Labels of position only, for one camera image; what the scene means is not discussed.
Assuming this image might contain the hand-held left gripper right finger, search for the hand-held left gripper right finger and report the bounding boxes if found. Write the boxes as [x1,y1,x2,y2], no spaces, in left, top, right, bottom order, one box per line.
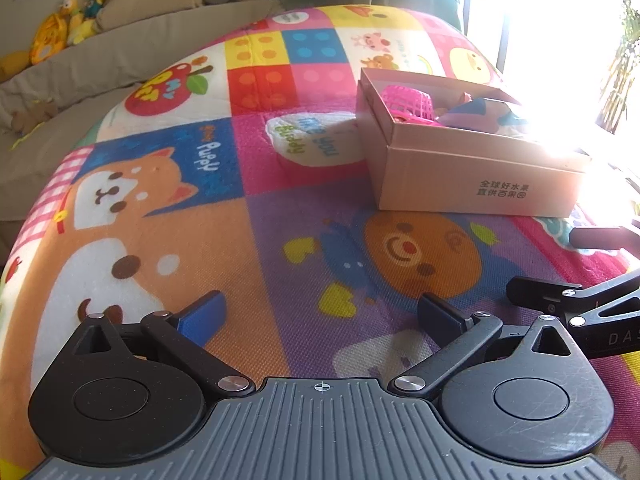
[391,291,585,400]

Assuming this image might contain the grey covered sofa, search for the grey covered sofa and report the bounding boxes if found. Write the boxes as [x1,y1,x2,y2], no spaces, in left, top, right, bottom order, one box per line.
[0,0,287,238]

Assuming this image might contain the beige pillow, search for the beige pillow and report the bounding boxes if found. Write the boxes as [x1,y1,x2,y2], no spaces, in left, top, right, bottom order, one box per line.
[94,0,207,32]

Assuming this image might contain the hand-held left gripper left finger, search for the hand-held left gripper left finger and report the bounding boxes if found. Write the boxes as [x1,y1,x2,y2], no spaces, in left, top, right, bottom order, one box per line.
[74,289,257,401]

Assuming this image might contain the yellow cushion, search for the yellow cushion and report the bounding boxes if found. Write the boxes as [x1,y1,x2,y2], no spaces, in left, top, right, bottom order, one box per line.
[0,49,34,82]

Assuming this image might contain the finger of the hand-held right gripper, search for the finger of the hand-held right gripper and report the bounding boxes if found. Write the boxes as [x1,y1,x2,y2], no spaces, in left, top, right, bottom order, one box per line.
[569,226,640,252]
[505,269,640,330]

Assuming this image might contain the pink toy net scoop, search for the pink toy net scoop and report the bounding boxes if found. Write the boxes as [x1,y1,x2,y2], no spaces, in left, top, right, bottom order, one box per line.
[380,84,435,124]

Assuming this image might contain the colourful cartoon play mat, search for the colourful cartoon play mat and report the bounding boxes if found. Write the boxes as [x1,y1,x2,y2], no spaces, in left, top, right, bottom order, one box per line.
[0,4,640,480]

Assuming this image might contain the potted plants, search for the potted plants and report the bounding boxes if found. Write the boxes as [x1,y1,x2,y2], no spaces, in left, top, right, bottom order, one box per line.
[597,7,640,133]

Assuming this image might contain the yellow duck plush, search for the yellow duck plush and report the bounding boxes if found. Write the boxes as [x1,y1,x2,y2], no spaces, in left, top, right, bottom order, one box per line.
[59,0,99,47]

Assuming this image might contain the pink cardboard box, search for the pink cardboard box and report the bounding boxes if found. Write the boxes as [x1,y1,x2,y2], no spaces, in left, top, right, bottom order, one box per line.
[355,66,594,219]

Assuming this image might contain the brown plush toy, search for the brown plush toy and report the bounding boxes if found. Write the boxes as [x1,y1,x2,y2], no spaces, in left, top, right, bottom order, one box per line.
[9,99,59,137]

